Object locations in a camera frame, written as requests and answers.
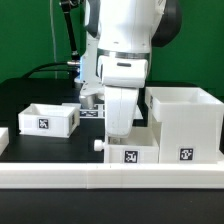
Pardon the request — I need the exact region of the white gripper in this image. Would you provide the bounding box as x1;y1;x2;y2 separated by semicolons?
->
105;86;139;138

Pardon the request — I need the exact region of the white front drawer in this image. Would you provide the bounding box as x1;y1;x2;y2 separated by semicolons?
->
94;127;159;164

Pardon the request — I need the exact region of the white drawer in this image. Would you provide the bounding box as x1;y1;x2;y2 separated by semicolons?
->
18;104;80;138
94;127;159;164

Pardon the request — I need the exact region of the white drawer cabinet box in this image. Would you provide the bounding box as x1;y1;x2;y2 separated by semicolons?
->
145;87;224;163

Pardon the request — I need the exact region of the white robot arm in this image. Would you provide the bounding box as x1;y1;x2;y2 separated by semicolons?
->
77;0;182;138

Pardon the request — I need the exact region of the white rear drawer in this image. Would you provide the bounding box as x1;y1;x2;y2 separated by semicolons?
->
18;104;80;138

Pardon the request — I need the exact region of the white marker base plate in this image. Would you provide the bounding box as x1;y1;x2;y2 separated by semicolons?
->
61;102;145;120

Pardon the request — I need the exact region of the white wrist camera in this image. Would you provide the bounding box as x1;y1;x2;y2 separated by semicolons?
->
97;55;148;88

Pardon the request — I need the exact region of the black cable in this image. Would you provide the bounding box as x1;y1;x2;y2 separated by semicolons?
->
21;61;81;80

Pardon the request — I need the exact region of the white front fence rail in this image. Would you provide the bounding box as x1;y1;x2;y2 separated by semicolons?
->
0;163;224;189

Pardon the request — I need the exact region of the white fence rail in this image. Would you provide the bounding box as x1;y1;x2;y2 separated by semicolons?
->
0;163;224;189
0;127;9;155

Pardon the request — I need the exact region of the thin white cable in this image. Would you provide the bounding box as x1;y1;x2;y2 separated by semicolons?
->
49;0;58;80

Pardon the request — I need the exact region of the white left fence rail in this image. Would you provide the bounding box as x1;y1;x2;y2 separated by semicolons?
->
0;127;9;155

